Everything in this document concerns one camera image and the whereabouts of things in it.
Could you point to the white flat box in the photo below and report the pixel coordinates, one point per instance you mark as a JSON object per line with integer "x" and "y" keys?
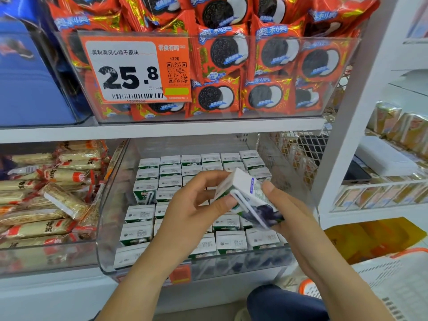
{"x": 386, "y": 155}

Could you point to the rows of white juice cartons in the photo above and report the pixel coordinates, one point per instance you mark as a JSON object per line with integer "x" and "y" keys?
{"x": 150, "y": 197}

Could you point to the person's blue jeans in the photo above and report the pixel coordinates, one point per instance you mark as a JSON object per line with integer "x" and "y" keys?
{"x": 284, "y": 304}

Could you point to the stack of red cookie packets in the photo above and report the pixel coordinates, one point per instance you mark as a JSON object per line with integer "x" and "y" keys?
{"x": 281, "y": 56}

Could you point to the clear plastic display bin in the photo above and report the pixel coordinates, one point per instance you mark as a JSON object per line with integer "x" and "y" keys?
{"x": 301, "y": 224}
{"x": 47, "y": 257}

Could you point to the blue cardboard display box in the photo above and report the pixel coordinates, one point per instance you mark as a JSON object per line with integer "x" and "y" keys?
{"x": 33, "y": 76}

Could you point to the large white orange price tag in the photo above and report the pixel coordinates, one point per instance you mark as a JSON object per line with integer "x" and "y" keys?
{"x": 130, "y": 70}

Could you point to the small orange price tag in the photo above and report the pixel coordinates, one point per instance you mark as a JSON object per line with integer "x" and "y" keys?
{"x": 180, "y": 273}

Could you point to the person's right forearm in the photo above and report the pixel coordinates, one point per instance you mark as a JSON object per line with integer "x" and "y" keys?
{"x": 354, "y": 294}

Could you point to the pile of yellow wafer bars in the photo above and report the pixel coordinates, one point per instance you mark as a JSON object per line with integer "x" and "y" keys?
{"x": 50, "y": 197}

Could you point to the person's right hand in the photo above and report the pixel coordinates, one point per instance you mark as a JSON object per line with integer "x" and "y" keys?
{"x": 294, "y": 227}

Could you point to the person's left hand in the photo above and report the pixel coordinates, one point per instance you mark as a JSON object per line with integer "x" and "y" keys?
{"x": 190, "y": 220}

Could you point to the yellow orange snack packet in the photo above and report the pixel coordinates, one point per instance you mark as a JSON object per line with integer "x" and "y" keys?
{"x": 374, "y": 240}

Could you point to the blueberry juice carton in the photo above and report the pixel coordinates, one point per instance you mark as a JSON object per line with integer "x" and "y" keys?
{"x": 251, "y": 197}

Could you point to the person's right white shoe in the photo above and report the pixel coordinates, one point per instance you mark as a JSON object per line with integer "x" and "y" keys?
{"x": 242, "y": 315}

